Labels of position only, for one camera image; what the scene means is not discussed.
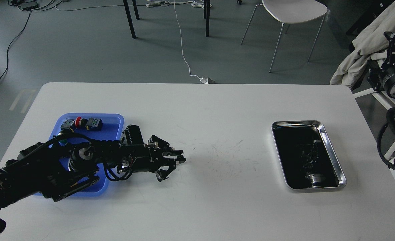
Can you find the white power adapter on floor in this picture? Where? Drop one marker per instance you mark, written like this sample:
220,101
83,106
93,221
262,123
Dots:
206,80

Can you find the red emergency stop button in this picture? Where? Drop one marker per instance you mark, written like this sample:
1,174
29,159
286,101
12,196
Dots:
72,124

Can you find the beige jacket on chair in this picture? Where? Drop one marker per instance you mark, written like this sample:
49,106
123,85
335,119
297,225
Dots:
369,41

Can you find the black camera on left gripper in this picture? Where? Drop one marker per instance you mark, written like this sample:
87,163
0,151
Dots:
133,134

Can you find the green push button switch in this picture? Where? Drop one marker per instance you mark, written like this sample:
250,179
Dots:
62,142

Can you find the white chair with metal legs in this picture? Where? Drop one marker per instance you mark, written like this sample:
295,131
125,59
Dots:
291,12

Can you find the black green contact block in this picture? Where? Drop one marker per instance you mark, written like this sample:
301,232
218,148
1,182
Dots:
94,124

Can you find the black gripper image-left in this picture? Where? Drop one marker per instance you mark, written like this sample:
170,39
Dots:
155,156

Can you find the blue plastic tray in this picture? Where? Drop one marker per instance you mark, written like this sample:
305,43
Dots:
112,129

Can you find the silver metal tray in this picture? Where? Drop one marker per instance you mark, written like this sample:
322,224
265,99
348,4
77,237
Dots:
307,158

